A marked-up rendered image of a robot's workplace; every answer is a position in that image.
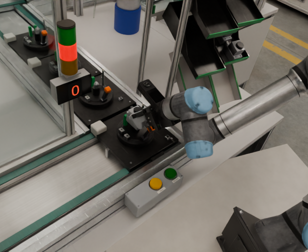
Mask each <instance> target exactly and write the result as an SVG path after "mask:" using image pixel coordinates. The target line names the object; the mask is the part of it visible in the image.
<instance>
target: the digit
mask: <svg viewBox="0 0 308 252"><path fill-rule="evenodd" d="M80 95H82V80H78V81H76V82H73V83H70V84H68V97H69V100H70V99H73V98H75V97H78V96H80Z"/></svg>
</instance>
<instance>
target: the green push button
mask: <svg viewBox="0 0 308 252"><path fill-rule="evenodd" d="M176 175H177V172H176V170H175V169H173V168H168V169H166V170H165V176H166V177H167V178H169V179H174V178H175V177H176Z"/></svg>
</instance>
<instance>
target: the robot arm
mask: <svg viewBox="0 0 308 252"><path fill-rule="evenodd" d="M137 89H138V90H139V91H140V93H141V94H142V95H143V96H144V97H145V99H146V100H147V101H148V102H149V103H150V105H149V106H147V107H145V108H142V110H140V111H138V112H135V113H133V114H131V115H130V116H129V119H130V120H133V122H134V123H135V125H136V126H137V128H138V129H140V130H141V129H142V128H143V126H142V122H144V121H145V120H146V119H147V122H148V124H149V125H148V126H147V127H148V129H149V132H155V131H159V130H161V129H163V128H167V127H172V126H174V125H176V124H177V123H179V122H181V126H182V132H183V138H184V144H185V146H184V148H185V149H186V154H187V157H188V158H189V159H199V158H205V157H209V156H212V155H213V153H214V152H213V146H214V145H215V144H216V143H218V142H220V141H222V140H224V139H225V138H227V137H229V136H230V135H232V134H234V133H236V132H238V131H239V130H241V129H243V128H245V127H247V126H249V125H250V124H252V123H254V122H256V121H258V120H259V119H261V118H263V117H265V116H267V115H269V114H270V113H272V112H274V111H276V110H278V109H280V108H281V107H283V106H285V105H287V104H289V103H290V102H292V101H294V100H296V99H298V98H300V97H301V96H304V97H308V55H307V56H306V58H305V59H303V60H302V61H301V62H300V63H298V64H297V65H295V66H294V67H292V68H290V69H289V72H288V74H287V75H285V76H283V77H282V78H280V79H278V80H277V81H275V82H273V83H271V84H270V85H268V86H266V87H265V88H263V89H261V90H259V91H258V92H256V93H254V94H253V95H251V96H249V97H247V98H246V99H244V100H242V101H241V102H239V103H237V104H236V105H234V106H232V107H230V108H229V109H227V110H225V111H224V112H222V113H220V114H218V115H217V116H215V117H213V118H211V119H210V120H208V115H207V112H209V111H210V110H211V109H212V107H213V102H214V100H213V96H212V94H211V92H210V91H209V90H208V89H207V88H205V87H203V86H198V87H194V88H189V89H187V90H185V91H182V92H179V93H177V94H174V95H171V96H168V97H166V98H165V97H164V96H163V95H162V94H161V93H160V91H159V90H158V89H157V88H156V87H155V86H154V84H153V83H152V82H151V81H150V80H149V79H146V80H144V81H141V82H139V84H138V87H137ZM151 127H152V129H155V130H152V129H151ZM158 127H160V128H158ZM254 227H255V230H256V232H257V234H258V236H259V238H260V240H261V242H262V243H263V245H264V247H265V248H266V250H267V251H268V252H305V251H307V250H308V194H307V195H306V196H304V197H303V198H302V201H301V202H299V203H298V204H296V205H294V206H293V207H291V208H290V209H288V210H286V211H285V212H283V213H281V214H280V215H276V216H272V217H268V218H264V219H260V220H259V221H257V222H255V223H254Z"/></svg>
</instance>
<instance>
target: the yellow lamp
mask: <svg viewBox="0 0 308 252"><path fill-rule="evenodd" d="M59 59H60V69H61V72H62V73H63V74H64V75H67V76H72V75H75V74H76V73H77V72H78V57H77V58H76V59H75V60H73V61H64V60H62V59H61V58H59Z"/></svg>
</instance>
